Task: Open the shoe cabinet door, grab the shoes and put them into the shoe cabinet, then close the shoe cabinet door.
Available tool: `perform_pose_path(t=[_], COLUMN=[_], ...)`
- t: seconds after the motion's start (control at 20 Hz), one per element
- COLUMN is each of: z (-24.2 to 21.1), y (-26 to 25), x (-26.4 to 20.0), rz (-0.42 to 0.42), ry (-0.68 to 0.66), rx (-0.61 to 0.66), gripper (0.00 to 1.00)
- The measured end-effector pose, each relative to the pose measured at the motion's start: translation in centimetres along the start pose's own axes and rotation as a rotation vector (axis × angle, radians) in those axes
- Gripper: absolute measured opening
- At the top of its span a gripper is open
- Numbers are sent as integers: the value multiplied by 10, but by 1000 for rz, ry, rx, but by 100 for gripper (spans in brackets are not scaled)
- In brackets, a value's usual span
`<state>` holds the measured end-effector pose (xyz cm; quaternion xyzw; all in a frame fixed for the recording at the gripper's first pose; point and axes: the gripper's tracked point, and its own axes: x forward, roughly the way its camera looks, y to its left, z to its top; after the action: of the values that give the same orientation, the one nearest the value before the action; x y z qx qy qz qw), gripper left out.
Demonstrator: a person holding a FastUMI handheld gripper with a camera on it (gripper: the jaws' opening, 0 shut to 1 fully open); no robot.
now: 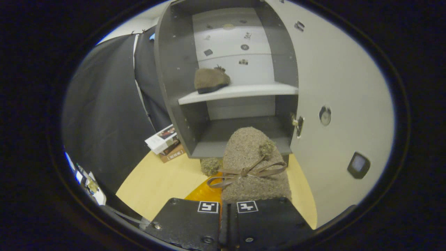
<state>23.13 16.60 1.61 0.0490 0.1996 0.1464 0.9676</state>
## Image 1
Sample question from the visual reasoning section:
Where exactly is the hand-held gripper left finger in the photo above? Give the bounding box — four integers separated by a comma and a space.
143, 172, 223, 251

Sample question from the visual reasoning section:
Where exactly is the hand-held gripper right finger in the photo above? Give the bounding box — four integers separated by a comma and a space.
223, 197, 315, 251

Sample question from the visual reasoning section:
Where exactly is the brown fuzzy shoe with bow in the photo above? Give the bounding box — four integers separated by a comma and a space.
200, 127, 292, 204

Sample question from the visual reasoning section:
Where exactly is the grey shoe cabinet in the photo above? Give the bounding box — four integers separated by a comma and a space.
154, 0, 301, 167

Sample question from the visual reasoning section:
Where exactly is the beige shoe cabinet door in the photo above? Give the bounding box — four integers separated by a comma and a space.
267, 0, 396, 229

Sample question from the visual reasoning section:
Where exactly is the brown book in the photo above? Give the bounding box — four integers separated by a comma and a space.
159, 139, 186, 163

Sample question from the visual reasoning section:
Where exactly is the white and blue clutter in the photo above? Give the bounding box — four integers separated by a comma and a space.
64, 151, 107, 206

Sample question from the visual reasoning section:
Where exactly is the black backdrop cloth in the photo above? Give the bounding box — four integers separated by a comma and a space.
62, 26, 171, 196

